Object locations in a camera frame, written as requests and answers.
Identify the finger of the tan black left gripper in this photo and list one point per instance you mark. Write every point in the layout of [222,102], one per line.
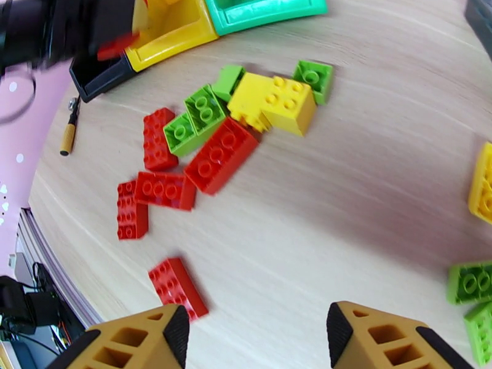
[107,18]

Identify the yellow lego brick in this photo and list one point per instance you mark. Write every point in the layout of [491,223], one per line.
[288,110]
[248,97]
[482,187]

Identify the tan black right gripper right finger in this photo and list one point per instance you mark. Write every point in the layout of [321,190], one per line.
[338,333]

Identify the small metal nut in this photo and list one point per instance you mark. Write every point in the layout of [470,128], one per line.
[73,104]

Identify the green two-by-two lego brick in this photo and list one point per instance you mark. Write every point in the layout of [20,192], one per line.
[312,77]
[480,333]
[180,134]

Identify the green plastic bin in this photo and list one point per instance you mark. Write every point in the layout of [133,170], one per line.
[269,18]

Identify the green two-by-four lego brick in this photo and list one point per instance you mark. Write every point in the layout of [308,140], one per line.
[471,283]

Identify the yellow plastic bin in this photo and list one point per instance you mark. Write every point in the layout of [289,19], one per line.
[173,45]

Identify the black plastic bin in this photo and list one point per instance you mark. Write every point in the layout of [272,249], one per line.
[96,81]

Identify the tan black right gripper left finger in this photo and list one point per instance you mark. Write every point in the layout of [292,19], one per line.
[176,337]

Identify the dark grey compartment tray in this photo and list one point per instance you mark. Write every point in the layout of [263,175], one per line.
[482,18]

